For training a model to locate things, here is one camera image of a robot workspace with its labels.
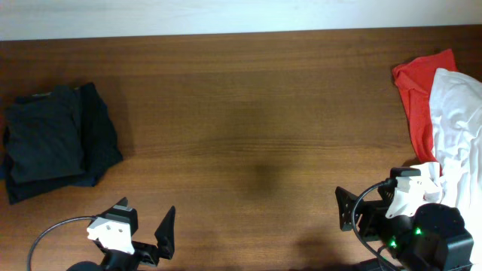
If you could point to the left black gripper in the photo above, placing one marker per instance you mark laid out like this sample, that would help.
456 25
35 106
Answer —
166 242

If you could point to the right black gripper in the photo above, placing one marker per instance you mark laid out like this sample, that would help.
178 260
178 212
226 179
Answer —
372 209

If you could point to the black Nike t-shirt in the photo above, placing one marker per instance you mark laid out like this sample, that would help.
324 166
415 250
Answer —
45 136

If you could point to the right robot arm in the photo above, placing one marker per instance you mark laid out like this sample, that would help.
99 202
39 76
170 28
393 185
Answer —
434 237

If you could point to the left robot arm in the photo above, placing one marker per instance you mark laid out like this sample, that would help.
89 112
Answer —
98 265

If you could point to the folded black clothes stack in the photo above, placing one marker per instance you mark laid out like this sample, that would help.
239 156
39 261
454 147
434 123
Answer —
98 140

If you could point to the red t-shirt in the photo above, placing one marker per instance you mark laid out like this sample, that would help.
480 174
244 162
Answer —
414 82

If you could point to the white t-shirt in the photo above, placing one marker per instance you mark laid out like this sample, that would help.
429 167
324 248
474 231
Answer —
455 112

